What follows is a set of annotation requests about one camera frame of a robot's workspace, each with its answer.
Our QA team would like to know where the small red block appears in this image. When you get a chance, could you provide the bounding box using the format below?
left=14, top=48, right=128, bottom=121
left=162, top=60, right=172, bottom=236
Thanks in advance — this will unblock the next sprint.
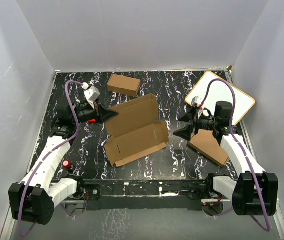
left=87, top=119, right=97, bottom=124

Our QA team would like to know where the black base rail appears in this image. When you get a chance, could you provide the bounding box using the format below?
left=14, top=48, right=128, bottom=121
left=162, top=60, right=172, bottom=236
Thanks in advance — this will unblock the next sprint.
left=81, top=178, right=223, bottom=212

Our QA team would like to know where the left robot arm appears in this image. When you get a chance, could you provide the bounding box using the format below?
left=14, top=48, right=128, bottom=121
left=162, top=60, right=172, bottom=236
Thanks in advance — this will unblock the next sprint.
left=8, top=100, right=119, bottom=225

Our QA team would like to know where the flat cardboard stack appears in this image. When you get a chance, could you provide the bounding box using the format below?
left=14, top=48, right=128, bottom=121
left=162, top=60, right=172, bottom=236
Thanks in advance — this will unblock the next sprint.
left=188, top=129, right=229, bottom=167

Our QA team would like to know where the red emergency stop button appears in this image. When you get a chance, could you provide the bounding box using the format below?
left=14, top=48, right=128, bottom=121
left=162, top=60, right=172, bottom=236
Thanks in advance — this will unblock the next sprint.
left=62, top=160, right=72, bottom=169

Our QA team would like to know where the folded brown cardboard box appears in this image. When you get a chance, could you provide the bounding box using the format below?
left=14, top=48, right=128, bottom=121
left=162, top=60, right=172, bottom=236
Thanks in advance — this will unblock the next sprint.
left=107, top=74, right=141, bottom=97

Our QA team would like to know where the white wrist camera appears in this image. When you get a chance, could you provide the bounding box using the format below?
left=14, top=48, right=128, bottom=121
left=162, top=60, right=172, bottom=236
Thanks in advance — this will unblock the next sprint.
left=191, top=96, right=204, bottom=110
left=81, top=82, right=100, bottom=108

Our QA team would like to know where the yellow-framed whiteboard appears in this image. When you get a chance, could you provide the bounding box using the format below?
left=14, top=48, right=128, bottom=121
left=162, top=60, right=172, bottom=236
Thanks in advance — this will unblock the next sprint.
left=185, top=71, right=256, bottom=126

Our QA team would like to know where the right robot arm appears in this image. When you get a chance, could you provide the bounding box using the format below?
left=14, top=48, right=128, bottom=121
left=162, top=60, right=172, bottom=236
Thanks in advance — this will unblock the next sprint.
left=173, top=100, right=279, bottom=216

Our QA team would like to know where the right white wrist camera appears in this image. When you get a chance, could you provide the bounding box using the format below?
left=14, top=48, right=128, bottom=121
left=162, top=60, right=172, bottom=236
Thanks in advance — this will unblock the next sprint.
left=191, top=96, right=204, bottom=110

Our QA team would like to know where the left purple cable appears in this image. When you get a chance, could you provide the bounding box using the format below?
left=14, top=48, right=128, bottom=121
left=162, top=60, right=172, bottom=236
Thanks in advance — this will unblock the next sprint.
left=17, top=80, right=85, bottom=238

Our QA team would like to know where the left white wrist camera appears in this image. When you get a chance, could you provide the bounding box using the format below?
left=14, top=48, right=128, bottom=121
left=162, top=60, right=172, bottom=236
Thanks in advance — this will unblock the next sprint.
left=81, top=82, right=100, bottom=108

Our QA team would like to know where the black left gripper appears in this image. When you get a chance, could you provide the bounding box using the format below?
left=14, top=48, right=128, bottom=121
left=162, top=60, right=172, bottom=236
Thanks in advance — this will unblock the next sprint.
left=72, top=99, right=119, bottom=127

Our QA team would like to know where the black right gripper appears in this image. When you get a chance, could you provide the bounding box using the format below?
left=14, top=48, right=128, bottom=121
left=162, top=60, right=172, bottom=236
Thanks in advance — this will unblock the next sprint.
left=173, top=106, right=219, bottom=141

